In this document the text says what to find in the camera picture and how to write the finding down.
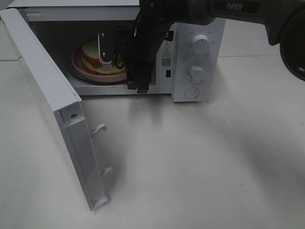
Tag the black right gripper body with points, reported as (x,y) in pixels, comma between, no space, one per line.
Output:
(139,66)

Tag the white microwave knob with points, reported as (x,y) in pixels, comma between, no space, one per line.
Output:
(200,44)
(196,73)

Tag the pink round plate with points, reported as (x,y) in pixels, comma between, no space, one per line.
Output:
(118,61)

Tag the white microwave door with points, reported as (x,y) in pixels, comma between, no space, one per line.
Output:
(61,107)

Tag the white bread sandwich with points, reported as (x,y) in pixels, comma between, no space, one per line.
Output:
(90,52)

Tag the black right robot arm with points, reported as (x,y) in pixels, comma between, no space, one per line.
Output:
(284,21)

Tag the green lettuce leaf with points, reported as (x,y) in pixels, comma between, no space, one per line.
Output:
(99,68)

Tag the white microwave oven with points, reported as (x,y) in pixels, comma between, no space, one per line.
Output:
(48,35)

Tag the glass microwave turntable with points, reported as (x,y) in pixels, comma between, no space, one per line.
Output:
(78,71)

